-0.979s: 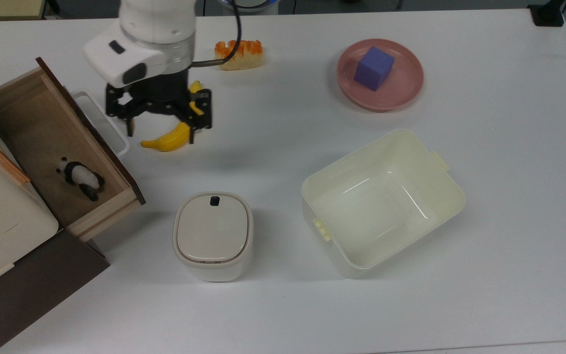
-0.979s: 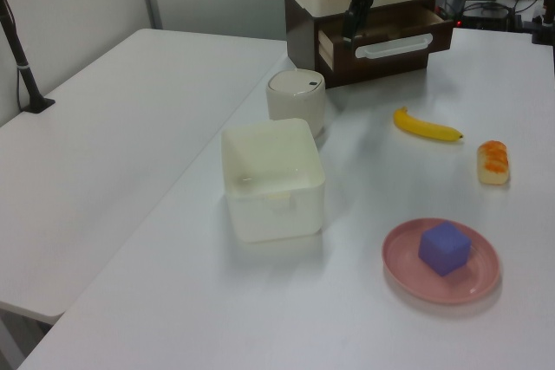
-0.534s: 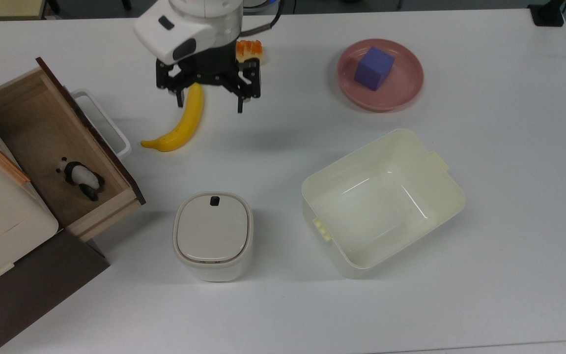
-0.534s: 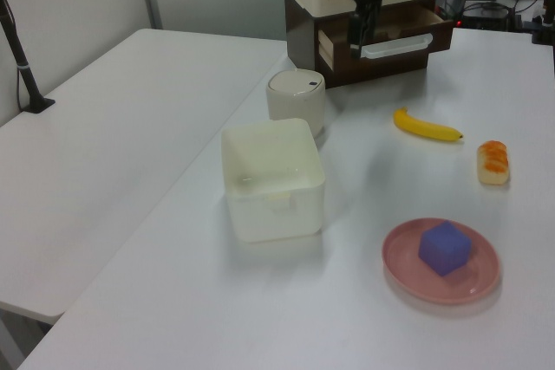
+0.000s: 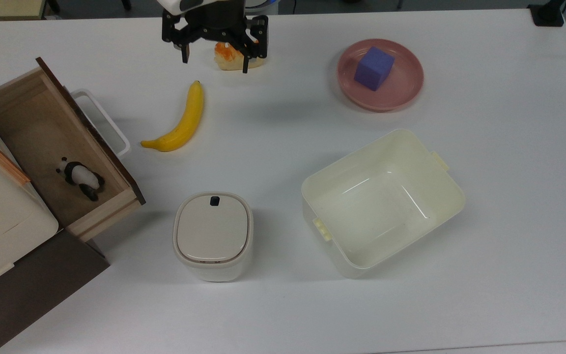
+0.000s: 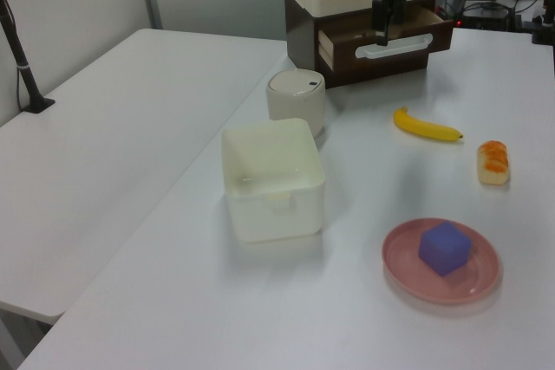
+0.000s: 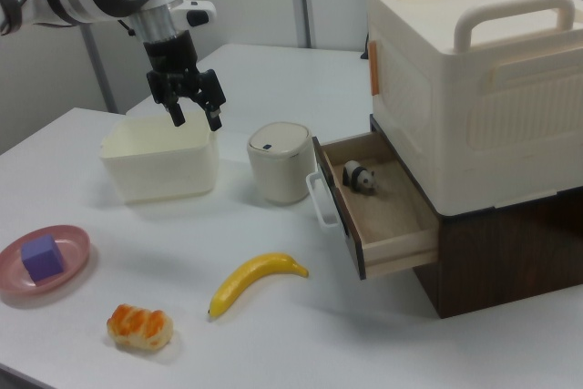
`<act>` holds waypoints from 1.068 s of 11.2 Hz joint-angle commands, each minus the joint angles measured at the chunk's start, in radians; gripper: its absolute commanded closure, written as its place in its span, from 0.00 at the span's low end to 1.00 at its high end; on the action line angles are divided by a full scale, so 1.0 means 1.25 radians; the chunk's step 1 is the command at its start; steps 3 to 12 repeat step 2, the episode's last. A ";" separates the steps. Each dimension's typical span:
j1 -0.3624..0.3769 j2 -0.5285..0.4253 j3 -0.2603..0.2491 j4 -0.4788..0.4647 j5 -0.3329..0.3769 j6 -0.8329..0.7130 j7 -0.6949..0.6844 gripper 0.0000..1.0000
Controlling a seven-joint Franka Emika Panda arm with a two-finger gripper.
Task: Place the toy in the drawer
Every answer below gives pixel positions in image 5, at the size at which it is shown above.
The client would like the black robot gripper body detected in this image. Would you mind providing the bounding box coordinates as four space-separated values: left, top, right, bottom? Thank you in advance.
184 0 247 49

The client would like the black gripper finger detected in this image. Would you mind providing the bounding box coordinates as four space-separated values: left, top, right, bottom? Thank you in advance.
161 11 191 64
236 15 269 74

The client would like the black and white panda toy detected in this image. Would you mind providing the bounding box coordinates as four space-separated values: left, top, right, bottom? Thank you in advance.
56 157 106 202

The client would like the toy bread with orange glaze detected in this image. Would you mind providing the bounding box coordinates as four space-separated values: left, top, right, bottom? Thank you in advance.
214 41 267 71

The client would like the yellow toy banana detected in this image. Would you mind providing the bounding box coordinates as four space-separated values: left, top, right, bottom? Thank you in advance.
140 80 205 152

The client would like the wooden drawer with brown front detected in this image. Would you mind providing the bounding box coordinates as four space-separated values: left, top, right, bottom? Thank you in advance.
0 57 146 242

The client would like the purple foam cube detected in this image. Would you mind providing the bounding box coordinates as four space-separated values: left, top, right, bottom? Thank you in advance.
353 46 396 92

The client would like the pink round plate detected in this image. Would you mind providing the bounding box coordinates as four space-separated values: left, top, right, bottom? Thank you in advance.
337 38 425 113

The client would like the cream lidded trash can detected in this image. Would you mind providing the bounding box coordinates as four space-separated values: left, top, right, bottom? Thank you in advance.
172 191 255 283

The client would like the cream square plastic box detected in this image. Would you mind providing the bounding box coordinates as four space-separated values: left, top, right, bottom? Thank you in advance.
301 128 466 280

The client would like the black clamp base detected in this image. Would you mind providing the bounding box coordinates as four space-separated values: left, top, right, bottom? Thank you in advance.
527 0 566 27

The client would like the dark brown cabinet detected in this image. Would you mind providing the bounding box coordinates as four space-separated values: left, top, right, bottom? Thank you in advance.
0 230 112 354

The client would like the white drawer handle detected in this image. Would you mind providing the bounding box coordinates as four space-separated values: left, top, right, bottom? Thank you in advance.
69 88 131 158

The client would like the copper fridge handle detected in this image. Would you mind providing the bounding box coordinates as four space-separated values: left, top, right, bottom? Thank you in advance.
0 141 31 185

